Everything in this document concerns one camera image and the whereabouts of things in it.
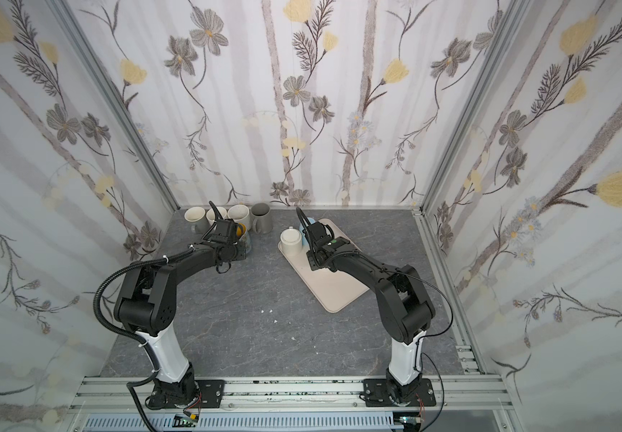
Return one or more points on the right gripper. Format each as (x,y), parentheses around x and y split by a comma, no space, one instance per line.
(313,239)

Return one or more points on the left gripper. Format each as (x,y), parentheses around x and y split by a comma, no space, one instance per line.
(242,254)

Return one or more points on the pink mug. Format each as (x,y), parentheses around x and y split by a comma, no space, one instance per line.
(213,215)

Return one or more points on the blue butterfly mug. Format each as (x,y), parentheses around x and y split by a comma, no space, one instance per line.
(244,239)

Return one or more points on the cream yellow mug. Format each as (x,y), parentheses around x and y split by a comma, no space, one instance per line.
(241,214)

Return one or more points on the small grey mug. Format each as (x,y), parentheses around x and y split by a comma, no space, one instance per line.
(197,220)

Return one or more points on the white smooth mug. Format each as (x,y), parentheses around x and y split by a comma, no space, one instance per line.
(291,242)

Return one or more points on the large grey mug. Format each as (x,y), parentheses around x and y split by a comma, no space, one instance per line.
(261,218)

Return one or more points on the plain light blue mug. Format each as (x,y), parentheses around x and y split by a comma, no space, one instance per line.
(307,230)

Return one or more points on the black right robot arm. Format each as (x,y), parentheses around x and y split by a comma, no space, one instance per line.
(405,307)

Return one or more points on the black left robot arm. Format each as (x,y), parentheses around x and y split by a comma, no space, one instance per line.
(147,302)

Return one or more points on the cream plastic tray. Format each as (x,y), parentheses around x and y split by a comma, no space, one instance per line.
(334,291)

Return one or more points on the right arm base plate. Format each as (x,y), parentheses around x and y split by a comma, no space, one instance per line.
(382,393)

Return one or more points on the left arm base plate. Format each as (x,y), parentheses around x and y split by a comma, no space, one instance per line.
(206,394)

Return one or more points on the aluminium mounting rail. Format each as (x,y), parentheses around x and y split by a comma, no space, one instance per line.
(277,394)

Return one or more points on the white vented cable duct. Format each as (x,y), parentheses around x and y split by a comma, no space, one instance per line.
(278,421)

